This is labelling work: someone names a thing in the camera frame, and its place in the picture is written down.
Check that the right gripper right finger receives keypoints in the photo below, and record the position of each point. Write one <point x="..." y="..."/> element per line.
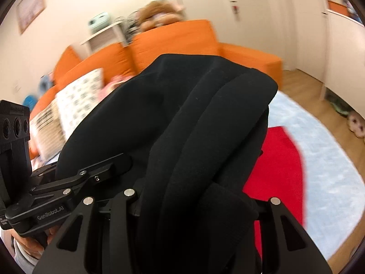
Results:
<point x="286" y="246"/>

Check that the black sweater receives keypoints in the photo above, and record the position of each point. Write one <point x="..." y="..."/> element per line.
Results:
<point x="192" y="127"/>

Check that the left hand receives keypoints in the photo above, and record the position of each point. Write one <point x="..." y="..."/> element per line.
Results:
<point x="32" y="246"/>

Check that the beige patchwork pillow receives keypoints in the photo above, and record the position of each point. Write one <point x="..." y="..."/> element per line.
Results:
<point x="47" y="132"/>

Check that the red folded garment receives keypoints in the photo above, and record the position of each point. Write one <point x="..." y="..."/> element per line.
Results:
<point x="278" y="173"/>

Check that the floral white pillow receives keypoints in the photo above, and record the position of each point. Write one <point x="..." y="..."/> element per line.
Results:
<point x="76" y="100"/>

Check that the blue neck pillow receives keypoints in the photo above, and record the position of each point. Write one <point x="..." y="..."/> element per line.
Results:
<point x="46" y="82"/>

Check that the pink fluffy slippers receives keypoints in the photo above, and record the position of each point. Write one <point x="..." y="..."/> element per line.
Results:
<point x="355" y="124"/>

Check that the pink bear plush cushion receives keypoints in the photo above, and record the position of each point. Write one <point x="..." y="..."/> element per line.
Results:
<point x="115" y="82"/>

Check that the green slippers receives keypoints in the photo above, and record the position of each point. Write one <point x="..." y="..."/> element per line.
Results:
<point x="339" y="105"/>

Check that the white bedside shelf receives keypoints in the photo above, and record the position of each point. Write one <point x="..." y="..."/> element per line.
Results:
<point x="109" y="35"/>

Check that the mint green projector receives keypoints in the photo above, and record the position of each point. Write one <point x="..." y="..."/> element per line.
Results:
<point x="99" y="22"/>

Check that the white wardrobe cabinet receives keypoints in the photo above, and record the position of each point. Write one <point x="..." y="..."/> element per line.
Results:
<point x="345" y="59"/>

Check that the brown plush toy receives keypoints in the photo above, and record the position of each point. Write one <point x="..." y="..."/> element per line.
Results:
<point x="159" y="13"/>

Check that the white room door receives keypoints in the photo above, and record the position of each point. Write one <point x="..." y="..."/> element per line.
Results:
<point x="268" y="26"/>

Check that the orange storage box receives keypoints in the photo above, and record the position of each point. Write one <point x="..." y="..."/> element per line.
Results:
<point x="337" y="7"/>

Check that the framed wall picture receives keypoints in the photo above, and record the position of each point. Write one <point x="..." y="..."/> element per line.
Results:
<point x="27" y="11"/>

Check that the orange sofa bed frame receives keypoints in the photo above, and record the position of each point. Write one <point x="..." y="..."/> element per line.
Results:
<point x="188" y="38"/>

